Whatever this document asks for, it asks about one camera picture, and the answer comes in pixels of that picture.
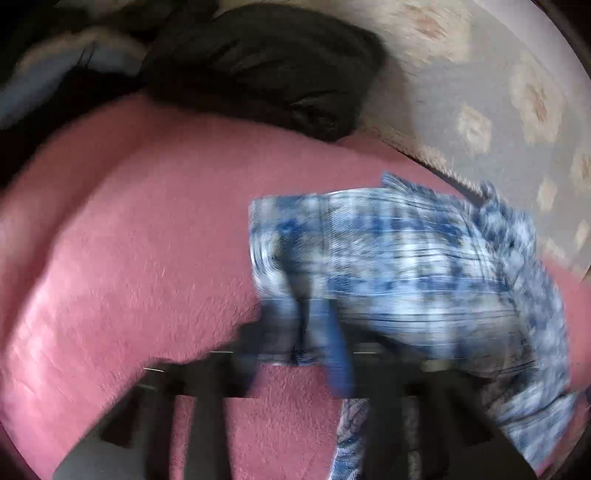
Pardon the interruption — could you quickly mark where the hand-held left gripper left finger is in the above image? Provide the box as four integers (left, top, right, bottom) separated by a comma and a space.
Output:
53, 320, 278, 480

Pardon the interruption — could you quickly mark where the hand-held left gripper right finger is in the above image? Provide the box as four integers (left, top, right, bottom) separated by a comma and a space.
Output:
318, 299, 537, 480

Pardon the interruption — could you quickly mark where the blue plaid shirt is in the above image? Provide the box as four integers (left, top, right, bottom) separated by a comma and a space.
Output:
249, 173, 583, 480

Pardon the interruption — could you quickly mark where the pink blanket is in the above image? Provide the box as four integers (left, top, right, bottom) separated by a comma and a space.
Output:
0, 95, 591, 480

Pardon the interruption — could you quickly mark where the grey floral rug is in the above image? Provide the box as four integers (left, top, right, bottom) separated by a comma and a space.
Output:
286, 0, 591, 282

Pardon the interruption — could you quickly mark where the black garment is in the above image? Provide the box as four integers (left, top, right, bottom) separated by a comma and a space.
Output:
143, 4, 386, 141

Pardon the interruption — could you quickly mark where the grey clothing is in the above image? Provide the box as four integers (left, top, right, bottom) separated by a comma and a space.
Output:
0, 28, 148, 130

